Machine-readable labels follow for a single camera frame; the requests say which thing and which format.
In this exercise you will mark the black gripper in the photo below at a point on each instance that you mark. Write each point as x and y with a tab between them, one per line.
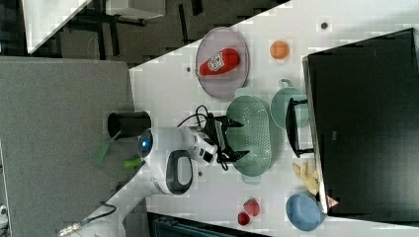
215	129

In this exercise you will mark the light green strainer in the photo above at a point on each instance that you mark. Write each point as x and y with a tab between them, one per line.
258	135

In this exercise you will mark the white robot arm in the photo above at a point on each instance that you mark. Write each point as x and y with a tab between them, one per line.
168	154

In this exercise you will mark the grey round plate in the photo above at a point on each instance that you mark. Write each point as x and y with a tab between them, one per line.
223	86

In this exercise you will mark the large red strawberry toy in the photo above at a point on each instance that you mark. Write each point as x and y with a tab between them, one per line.
251	206

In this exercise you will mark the light green mug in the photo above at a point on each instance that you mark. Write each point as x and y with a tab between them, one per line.
280	102

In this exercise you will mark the red ketchup bottle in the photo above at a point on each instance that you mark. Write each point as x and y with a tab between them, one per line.
222	62

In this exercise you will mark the small red strawberry toy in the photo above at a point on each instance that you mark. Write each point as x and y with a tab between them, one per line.
243	218

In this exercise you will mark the yellow banana peel toy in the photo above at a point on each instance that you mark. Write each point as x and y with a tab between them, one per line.
309	179

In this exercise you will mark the black utensil holder cup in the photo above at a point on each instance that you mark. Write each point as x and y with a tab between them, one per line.
124	125

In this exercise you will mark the orange toy fruit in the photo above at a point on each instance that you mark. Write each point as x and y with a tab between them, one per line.
279	49

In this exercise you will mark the blue bowl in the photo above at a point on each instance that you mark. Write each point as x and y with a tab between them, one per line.
304	212

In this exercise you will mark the black toaster oven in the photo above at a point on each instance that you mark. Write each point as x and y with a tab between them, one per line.
363	105

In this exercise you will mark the green slotted spatula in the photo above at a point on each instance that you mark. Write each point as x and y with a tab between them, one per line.
103	149

